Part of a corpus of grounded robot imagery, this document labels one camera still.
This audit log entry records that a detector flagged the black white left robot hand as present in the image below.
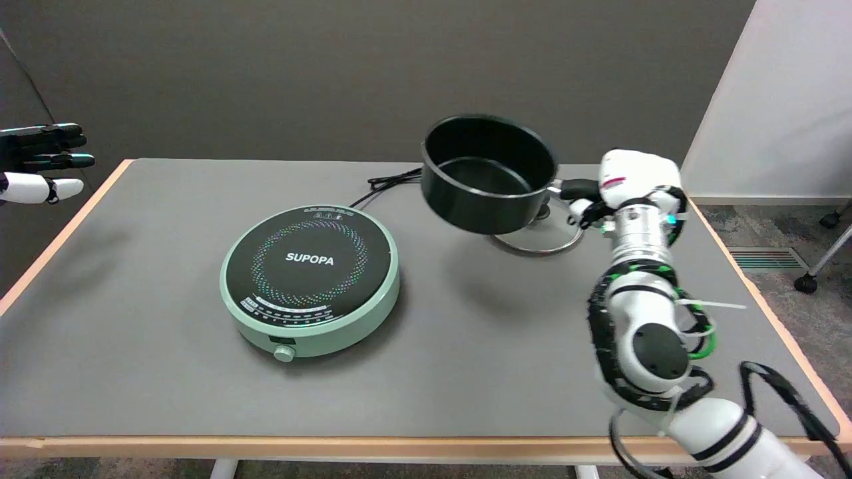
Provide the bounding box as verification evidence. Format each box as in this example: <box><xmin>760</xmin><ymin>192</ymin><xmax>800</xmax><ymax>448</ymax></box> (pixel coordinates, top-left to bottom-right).
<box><xmin>0</xmin><ymin>123</ymin><xmax>96</xmax><ymax>206</ymax></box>

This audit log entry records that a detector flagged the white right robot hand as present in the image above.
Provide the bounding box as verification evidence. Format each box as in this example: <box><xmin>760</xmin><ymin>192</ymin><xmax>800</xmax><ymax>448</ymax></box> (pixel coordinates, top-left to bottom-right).
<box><xmin>568</xmin><ymin>149</ymin><xmax>686</xmax><ymax>232</ymax></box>

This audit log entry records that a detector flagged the black soup pot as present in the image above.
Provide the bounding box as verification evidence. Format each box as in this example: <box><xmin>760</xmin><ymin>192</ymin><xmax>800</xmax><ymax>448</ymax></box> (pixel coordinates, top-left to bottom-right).
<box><xmin>420</xmin><ymin>114</ymin><xmax>602</xmax><ymax>236</ymax></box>

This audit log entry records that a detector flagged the glass pot lid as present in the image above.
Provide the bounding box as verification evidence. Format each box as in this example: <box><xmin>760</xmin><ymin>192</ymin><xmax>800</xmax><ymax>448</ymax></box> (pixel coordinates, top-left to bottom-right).
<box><xmin>491</xmin><ymin>195</ymin><xmax>585</xmax><ymax>255</ymax></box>

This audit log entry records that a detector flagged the floor vent grille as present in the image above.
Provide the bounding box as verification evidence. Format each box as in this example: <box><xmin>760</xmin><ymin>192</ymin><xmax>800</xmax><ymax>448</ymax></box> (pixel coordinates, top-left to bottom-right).
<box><xmin>726</xmin><ymin>247</ymin><xmax>811</xmax><ymax>271</ymax></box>

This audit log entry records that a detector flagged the office chair base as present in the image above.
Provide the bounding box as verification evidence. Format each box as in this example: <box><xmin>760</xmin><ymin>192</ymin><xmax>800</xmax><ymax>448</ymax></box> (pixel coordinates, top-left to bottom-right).
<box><xmin>793</xmin><ymin>200</ymin><xmax>852</xmax><ymax>295</ymax></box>

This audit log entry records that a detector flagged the grey table mat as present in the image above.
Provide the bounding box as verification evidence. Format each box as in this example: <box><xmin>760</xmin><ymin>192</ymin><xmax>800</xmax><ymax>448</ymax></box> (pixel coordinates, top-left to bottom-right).
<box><xmin>0</xmin><ymin>158</ymin><xmax>841</xmax><ymax>438</ymax></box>

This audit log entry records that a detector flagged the green induction cooker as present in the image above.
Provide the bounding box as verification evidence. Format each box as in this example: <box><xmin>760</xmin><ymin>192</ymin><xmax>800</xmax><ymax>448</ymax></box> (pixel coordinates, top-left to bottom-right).
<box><xmin>220</xmin><ymin>204</ymin><xmax>401</xmax><ymax>363</ymax></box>

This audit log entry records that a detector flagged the black power cord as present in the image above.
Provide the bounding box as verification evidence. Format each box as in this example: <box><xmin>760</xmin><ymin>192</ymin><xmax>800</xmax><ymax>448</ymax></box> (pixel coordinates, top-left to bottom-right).
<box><xmin>349</xmin><ymin>168</ymin><xmax>425</xmax><ymax>210</ymax></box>

